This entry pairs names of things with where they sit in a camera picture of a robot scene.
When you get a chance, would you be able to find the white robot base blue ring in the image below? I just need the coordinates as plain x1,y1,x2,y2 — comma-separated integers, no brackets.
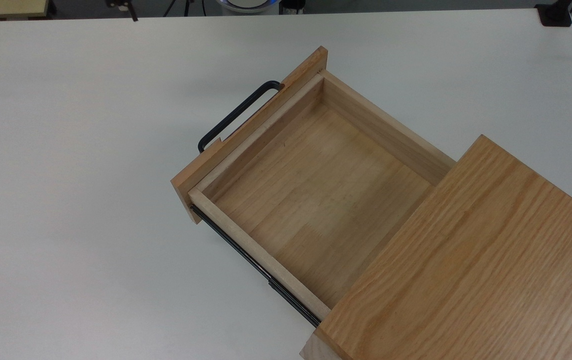
217,0,280,14

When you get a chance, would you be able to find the tan wooden side table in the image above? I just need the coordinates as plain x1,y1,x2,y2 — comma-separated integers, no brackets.
0,0,50,20

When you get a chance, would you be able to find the black metal drawer handle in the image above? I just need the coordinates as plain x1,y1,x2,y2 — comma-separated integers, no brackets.
197,80,285,154

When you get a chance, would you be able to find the wooden drawer cabinet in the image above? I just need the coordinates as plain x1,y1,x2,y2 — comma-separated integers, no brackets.
300,134,572,360

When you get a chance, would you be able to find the black table clamp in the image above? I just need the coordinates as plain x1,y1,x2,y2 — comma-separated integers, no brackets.
535,2,572,27

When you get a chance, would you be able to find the black camera pole clamp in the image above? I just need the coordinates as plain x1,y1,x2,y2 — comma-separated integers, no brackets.
105,0,139,22

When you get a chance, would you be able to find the black cable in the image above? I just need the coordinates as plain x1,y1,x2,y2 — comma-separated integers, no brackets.
163,0,192,17

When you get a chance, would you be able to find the black metal drawer slide rail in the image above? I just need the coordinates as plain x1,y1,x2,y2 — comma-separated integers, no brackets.
189,204,322,328

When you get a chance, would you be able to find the light wooden drawer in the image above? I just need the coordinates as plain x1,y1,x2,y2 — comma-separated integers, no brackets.
170,46,457,328

